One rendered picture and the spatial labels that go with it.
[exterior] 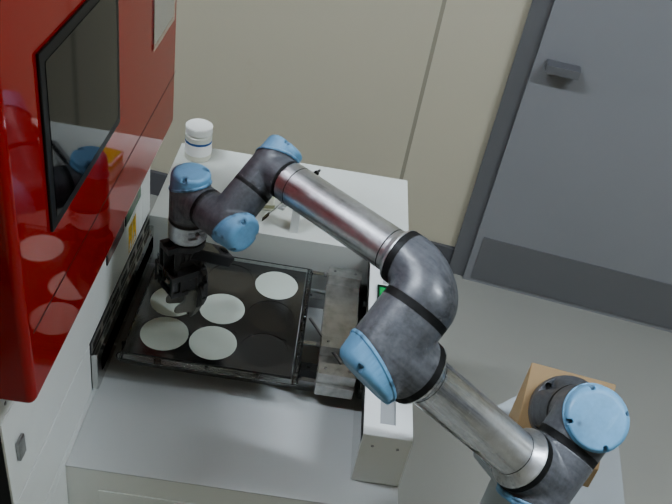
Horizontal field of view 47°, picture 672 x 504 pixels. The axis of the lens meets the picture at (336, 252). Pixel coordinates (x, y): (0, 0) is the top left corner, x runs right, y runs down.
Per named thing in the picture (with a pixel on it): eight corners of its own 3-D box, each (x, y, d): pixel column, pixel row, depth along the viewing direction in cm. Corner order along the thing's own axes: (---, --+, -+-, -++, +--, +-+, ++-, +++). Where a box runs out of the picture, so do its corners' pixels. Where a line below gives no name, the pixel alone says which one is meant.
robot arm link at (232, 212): (262, 195, 134) (221, 167, 140) (221, 246, 133) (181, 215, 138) (279, 214, 141) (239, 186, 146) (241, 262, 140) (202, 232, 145)
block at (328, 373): (315, 382, 160) (317, 372, 159) (317, 370, 163) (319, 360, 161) (353, 388, 161) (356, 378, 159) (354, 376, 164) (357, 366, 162)
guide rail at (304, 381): (120, 362, 164) (119, 352, 162) (122, 355, 166) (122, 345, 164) (352, 398, 167) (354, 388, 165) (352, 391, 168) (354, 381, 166)
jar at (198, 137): (181, 160, 203) (182, 128, 198) (187, 147, 209) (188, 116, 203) (208, 165, 204) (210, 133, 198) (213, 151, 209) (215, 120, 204)
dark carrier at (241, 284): (122, 353, 157) (122, 351, 156) (163, 251, 184) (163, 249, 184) (290, 379, 158) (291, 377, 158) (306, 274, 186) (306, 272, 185)
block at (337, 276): (326, 283, 186) (328, 274, 184) (327, 274, 189) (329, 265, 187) (359, 288, 187) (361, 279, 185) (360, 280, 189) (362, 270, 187)
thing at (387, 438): (350, 480, 150) (363, 434, 141) (360, 296, 194) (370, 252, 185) (398, 487, 150) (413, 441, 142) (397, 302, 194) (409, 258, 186)
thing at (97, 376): (90, 388, 154) (88, 355, 148) (146, 255, 189) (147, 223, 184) (99, 389, 154) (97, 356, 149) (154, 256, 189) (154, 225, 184)
